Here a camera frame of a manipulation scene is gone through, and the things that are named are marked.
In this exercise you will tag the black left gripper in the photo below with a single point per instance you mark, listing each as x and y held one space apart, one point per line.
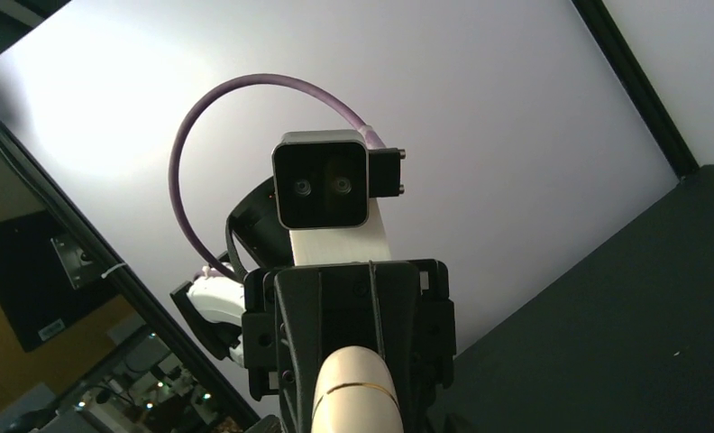
297 316

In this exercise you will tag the black right frame post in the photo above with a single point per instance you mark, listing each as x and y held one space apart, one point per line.
639 88

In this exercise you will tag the beige earbud charging case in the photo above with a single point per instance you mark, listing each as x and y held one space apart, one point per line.
355 393

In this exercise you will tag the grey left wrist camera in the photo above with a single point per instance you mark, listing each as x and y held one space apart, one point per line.
327 179

